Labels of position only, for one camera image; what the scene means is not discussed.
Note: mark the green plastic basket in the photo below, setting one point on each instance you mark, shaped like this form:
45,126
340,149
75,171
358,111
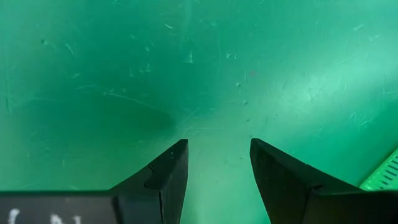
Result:
384,177

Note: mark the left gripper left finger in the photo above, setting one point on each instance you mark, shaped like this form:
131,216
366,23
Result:
161,193

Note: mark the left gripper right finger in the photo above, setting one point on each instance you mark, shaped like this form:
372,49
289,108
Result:
280,180

